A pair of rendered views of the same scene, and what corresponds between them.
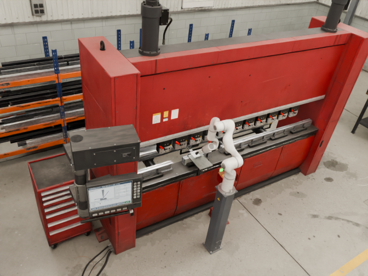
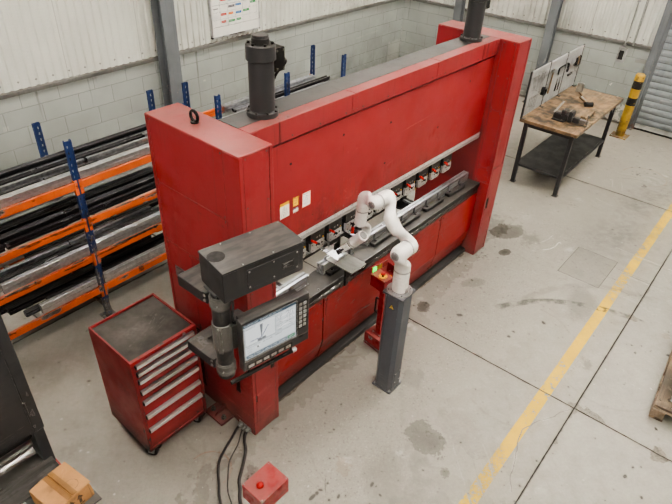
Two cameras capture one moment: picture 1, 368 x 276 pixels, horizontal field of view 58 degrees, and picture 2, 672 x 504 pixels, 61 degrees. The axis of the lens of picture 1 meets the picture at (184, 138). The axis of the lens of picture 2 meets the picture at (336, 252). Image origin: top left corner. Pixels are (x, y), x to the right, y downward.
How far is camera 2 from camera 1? 0.97 m
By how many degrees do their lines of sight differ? 13
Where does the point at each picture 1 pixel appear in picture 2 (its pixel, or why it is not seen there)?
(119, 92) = (248, 178)
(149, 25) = (263, 74)
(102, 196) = (260, 334)
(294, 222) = (482, 320)
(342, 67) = (496, 88)
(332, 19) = (474, 24)
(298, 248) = (499, 353)
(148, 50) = (264, 111)
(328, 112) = (489, 155)
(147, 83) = not seen: hidden behind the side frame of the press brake
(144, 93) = not seen: hidden behind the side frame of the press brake
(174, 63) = (301, 123)
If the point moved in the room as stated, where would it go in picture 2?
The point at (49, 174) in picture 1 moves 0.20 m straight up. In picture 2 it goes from (133, 337) to (128, 314)
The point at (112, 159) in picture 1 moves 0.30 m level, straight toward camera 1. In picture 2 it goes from (271, 274) to (296, 308)
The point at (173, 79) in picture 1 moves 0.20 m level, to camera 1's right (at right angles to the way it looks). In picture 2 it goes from (301, 147) to (332, 145)
